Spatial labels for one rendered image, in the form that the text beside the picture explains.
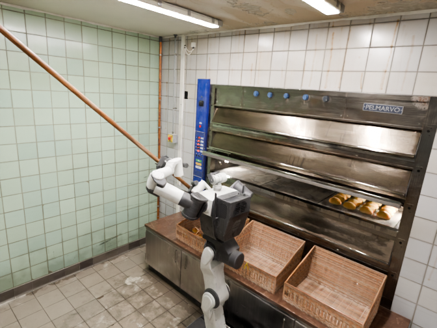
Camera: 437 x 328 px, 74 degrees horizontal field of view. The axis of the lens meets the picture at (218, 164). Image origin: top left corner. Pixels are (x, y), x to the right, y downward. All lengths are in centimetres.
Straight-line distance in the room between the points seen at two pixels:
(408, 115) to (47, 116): 292
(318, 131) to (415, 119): 63
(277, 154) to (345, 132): 61
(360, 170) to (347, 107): 47
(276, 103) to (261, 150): 45
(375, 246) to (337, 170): 61
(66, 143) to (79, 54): 86
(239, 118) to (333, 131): 91
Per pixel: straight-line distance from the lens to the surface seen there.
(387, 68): 230
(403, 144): 227
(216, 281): 216
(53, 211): 335
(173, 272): 316
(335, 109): 239
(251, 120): 274
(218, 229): 187
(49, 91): 311
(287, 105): 256
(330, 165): 242
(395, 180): 231
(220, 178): 188
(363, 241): 250
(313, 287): 260
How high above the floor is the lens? 206
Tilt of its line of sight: 14 degrees down
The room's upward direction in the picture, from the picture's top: 4 degrees clockwise
